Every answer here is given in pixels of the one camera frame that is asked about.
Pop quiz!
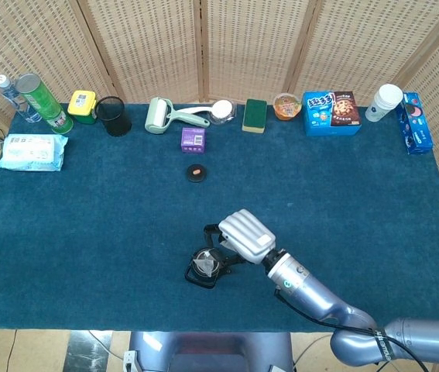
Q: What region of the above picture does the stack of white paper cups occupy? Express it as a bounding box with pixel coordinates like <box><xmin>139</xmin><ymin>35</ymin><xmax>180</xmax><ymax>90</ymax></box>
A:
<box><xmin>365</xmin><ymin>83</ymin><xmax>404</xmax><ymax>123</ymax></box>

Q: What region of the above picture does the pale green lint roller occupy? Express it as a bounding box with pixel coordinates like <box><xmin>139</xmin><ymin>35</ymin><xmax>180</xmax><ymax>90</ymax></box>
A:
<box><xmin>144</xmin><ymin>97</ymin><xmax>211</xmax><ymax>135</ymax></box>

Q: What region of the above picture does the white bracket on robot base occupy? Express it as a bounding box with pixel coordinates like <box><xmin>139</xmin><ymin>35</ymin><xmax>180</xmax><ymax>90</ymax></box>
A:
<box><xmin>122</xmin><ymin>350</ymin><xmax>139</xmax><ymax>372</ymax></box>

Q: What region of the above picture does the black mesh pen holder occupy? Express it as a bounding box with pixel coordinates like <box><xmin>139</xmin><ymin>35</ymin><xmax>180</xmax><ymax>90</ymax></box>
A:
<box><xmin>94</xmin><ymin>96</ymin><xmax>132</xmax><ymax>137</ymax></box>

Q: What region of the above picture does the small black round lid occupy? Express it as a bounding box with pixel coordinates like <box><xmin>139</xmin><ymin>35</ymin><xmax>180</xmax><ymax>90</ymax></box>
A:
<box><xmin>186</xmin><ymin>164</ymin><xmax>208</xmax><ymax>184</ymax></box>

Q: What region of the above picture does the clear plastic water bottle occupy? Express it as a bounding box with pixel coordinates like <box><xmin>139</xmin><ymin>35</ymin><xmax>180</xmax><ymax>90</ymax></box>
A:
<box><xmin>0</xmin><ymin>74</ymin><xmax>42</xmax><ymax>124</ymax></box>

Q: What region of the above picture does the green and yellow sponge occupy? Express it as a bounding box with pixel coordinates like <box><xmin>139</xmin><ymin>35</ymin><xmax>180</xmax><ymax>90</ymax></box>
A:
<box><xmin>241</xmin><ymin>98</ymin><xmax>268</xmax><ymax>134</ymax></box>

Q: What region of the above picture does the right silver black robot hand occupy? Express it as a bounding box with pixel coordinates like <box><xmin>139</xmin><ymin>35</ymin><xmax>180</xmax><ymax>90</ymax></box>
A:
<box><xmin>203</xmin><ymin>208</ymin><xmax>277</xmax><ymax>278</ymax></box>

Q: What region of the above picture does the blue and brown cookie box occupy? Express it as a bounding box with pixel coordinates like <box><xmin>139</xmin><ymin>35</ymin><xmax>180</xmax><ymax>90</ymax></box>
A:
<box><xmin>303</xmin><ymin>91</ymin><xmax>362</xmax><ymax>137</ymax></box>

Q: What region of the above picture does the small purple box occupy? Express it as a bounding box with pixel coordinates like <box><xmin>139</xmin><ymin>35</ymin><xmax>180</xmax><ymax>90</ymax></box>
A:
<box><xmin>180</xmin><ymin>126</ymin><xmax>207</xmax><ymax>155</ymax></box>

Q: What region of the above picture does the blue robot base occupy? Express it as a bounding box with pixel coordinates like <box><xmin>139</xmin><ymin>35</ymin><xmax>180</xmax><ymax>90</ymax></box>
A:
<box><xmin>129</xmin><ymin>331</ymin><xmax>294</xmax><ymax>372</ymax></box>

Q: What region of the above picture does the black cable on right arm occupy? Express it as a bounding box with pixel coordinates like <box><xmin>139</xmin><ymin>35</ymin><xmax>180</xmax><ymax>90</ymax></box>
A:
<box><xmin>275</xmin><ymin>288</ymin><xmax>429</xmax><ymax>372</ymax></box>

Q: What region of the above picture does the blue carpet table cover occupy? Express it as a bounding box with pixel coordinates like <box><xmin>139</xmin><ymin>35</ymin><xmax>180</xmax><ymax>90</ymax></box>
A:
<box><xmin>0</xmin><ymin>102</ymin><xmax>439</xmax><ymax>334</ymax></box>

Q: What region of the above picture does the orange jelly cup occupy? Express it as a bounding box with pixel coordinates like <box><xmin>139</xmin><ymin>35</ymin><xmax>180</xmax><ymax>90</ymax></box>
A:
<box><xmin>273</xmin><ymin>92</ymin><xmax>303</xmax><ymax>122</ymax></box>

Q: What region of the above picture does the white plastic handle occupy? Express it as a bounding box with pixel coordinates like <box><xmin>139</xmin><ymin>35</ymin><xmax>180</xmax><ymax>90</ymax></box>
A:
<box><xmin>176</xmin><ymin>104</ymin><xmax>220</xmax><ymax>117</ymax></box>

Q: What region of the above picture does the woven bamboo folding screen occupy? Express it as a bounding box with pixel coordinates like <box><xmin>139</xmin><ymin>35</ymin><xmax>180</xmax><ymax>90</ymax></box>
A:
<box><xmin>0</xmin><ymin>0</ymin><xmax>439</xmax><ymax>372</ymax></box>

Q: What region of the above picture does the green container with yellow lid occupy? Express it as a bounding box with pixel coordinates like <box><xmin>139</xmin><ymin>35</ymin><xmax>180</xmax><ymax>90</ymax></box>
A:
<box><xmin>67</xmin><ymin>90</ymin><xmax>99</xmax><ymax>126</ymax></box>

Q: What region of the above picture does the light blue wet wipes pack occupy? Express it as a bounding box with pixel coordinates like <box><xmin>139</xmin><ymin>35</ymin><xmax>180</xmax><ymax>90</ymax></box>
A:
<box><xmin>0</xmin><ymin>133</ymin><xmax>69</xmax><ymax>173</ymax></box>

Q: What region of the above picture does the dark blue cookie box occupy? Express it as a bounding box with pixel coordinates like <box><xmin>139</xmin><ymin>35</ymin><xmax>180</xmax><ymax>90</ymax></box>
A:
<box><xmin>394</xmin><ymin>91</ymin><xmax>434</xmax><ymax>156</ymax></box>

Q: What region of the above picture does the tall green cylindrical can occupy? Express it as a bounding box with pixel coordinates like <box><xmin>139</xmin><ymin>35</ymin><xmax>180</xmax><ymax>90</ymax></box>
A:
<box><xmin>15</xmin><ymin>73</ymin><xmax>74</xmax><ymax>135</ymax></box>

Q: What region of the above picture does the pyramid tea bag with string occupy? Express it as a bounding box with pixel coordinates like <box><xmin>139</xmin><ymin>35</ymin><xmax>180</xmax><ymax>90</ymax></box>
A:
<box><xmin>195</xmin><ymin>251</ymin><xmax>214</xmax><ymax>278</ymax></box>

